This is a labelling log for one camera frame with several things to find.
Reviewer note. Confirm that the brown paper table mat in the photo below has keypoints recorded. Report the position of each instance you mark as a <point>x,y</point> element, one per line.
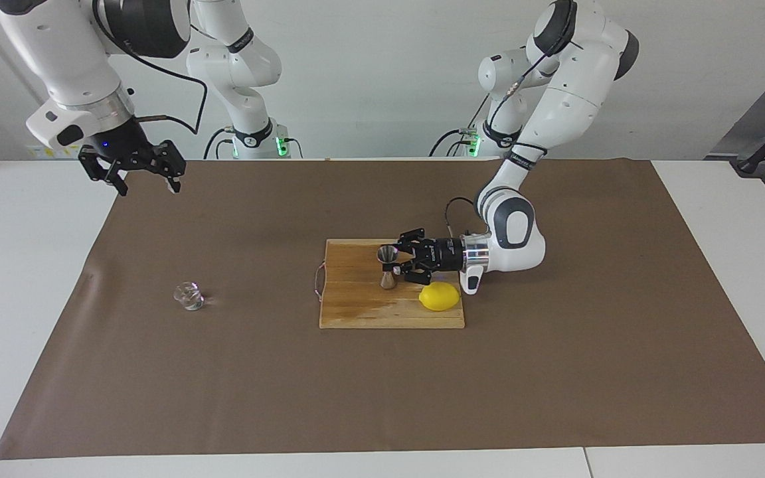
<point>223,385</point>

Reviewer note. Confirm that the small clear glass cup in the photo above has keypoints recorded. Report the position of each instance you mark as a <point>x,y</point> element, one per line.
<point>189,297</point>

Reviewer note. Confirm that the white wall socket box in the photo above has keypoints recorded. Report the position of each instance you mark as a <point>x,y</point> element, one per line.
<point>50,154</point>

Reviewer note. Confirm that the steel double jigger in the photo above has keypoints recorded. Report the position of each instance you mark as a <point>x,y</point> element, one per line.
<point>389,280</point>

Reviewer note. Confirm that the yellow lemon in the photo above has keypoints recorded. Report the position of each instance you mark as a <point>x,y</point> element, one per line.
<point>439,296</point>

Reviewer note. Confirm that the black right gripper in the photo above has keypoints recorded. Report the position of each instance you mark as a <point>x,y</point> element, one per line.
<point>123,143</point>

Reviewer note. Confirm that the wooden cutting board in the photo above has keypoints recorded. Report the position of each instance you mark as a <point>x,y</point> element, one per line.
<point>356,305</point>

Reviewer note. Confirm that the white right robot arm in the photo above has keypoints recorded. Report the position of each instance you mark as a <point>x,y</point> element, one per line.
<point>70,53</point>

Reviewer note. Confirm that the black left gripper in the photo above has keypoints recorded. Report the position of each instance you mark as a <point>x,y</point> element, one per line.
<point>442,255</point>

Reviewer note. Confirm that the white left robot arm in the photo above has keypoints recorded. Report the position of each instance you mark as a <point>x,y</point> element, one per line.
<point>568,99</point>

